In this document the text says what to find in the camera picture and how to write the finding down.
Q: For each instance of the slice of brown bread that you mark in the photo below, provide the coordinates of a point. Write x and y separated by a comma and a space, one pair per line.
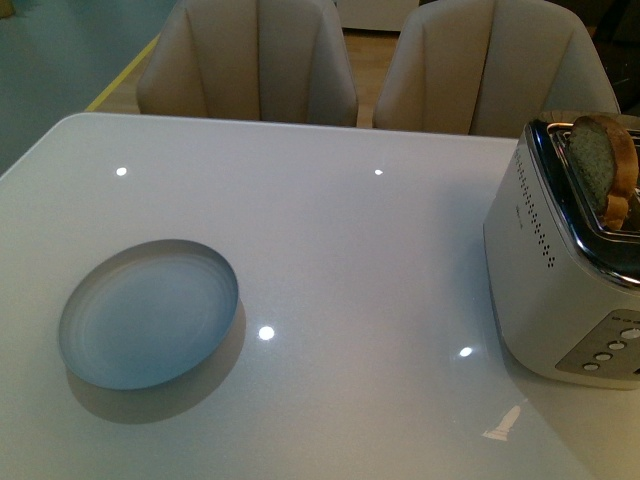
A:
604, 155

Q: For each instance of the beige chair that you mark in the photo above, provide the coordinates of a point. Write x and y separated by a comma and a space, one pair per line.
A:
274, 61
488, 67

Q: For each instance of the beige chair on left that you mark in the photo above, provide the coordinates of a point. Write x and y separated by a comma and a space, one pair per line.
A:
274, 61

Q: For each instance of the white chrome two-slot toaster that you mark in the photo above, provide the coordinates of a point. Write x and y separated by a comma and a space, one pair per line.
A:
564, 286

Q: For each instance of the light blue round plate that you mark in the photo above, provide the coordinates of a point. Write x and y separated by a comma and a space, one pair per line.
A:
148, 314

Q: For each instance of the beige chair on right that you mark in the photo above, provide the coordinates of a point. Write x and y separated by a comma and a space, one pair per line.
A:
488, 67

